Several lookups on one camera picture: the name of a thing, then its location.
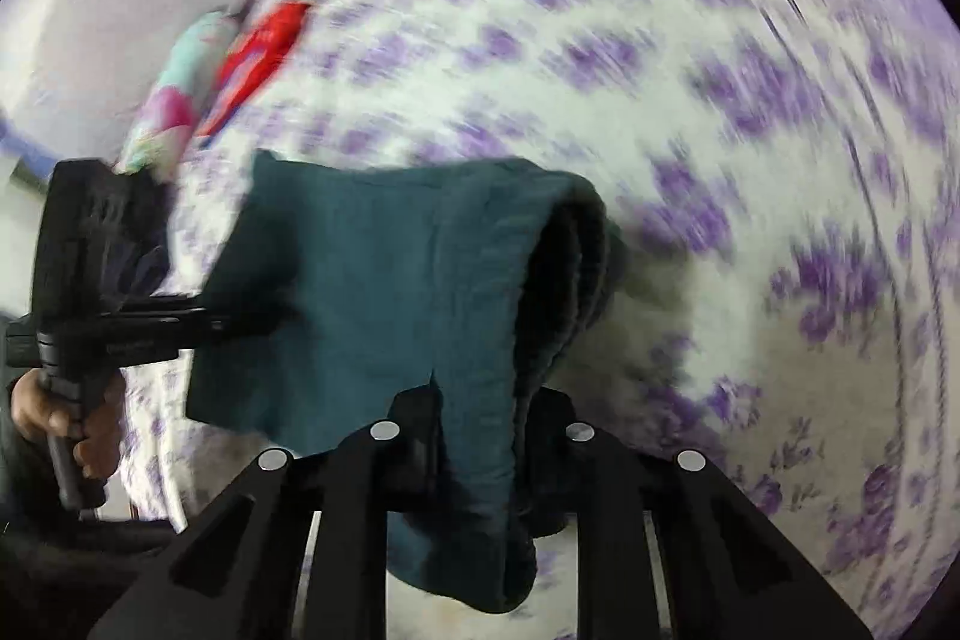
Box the dark navy cloth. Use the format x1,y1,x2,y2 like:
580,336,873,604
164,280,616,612
112,239,172,305

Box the pastel printed cloth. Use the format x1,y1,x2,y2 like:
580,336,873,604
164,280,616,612
112,8,242,177

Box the purple floral bed sheet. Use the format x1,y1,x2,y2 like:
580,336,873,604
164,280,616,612
105,0,960,640

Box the person's left forearm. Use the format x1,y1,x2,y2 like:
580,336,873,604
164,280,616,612
0,377,82,530

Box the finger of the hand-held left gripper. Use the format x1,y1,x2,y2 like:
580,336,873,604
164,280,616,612
177,299,304,345

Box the red cloth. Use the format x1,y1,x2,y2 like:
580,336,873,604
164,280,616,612
193,0,313,150

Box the person's dark clothing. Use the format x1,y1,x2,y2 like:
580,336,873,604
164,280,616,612
0,505,193,640

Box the person's left hand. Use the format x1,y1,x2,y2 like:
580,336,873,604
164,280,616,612
10,365,127,482

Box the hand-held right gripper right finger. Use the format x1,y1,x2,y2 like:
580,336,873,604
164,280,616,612
517,385,875,640

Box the teal pants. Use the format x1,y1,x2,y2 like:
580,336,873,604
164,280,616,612
183,148,632,615

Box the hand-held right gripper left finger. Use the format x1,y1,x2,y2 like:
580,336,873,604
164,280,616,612
88,385,443,640

